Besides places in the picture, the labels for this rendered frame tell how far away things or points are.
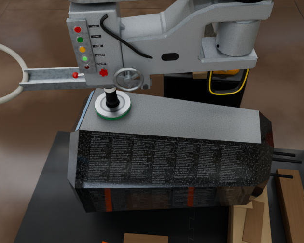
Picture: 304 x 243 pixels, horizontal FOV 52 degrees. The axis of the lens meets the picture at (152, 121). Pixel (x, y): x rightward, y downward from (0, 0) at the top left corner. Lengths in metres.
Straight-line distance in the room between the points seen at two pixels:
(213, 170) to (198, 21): 0.82
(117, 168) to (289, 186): 1.37
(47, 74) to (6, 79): 1.96
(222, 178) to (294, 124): 1.49
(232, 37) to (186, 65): 0.25
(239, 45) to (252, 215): 1.19
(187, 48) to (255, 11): 0.33
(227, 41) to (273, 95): 1.87
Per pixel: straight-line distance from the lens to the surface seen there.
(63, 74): 1.79
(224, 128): 1.81
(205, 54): 1.59
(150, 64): 1.52
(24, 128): 3.15
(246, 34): 1.52
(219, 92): 1.86
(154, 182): 1.80
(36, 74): 1.83
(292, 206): 2.52
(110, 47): 1.45
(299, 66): 3.79
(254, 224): 2.22
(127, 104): 1.83
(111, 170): 1.82
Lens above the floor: 2.25
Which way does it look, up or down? 50 degrees down
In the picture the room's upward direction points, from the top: 2 degrees counter-clockwise
